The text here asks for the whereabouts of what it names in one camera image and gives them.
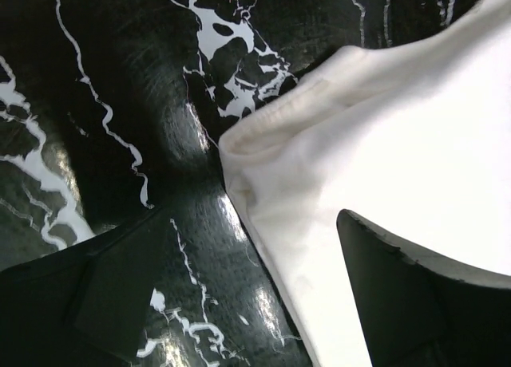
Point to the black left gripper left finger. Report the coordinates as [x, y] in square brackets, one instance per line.
[85, 305]

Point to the cream white t shirt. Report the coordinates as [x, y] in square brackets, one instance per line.
[415, 138]

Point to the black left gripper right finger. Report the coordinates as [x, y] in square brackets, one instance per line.
[420, 308]

